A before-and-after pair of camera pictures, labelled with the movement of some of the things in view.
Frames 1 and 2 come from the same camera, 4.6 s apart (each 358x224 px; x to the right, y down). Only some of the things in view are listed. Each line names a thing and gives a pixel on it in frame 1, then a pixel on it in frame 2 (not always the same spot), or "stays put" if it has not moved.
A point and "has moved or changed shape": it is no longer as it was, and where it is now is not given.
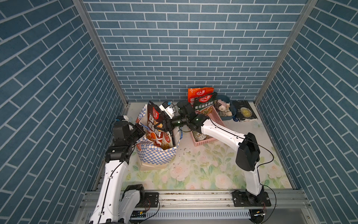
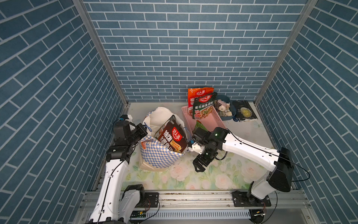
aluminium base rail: x=207 y=206 stays put
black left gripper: x=140 y=130 stays put
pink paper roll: x=222 y=108 stays put
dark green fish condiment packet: x=203 y=105 stays put
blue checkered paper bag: x=150 y=156 has moved or changed shape
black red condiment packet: x=153 y=134 to x=171 y=134
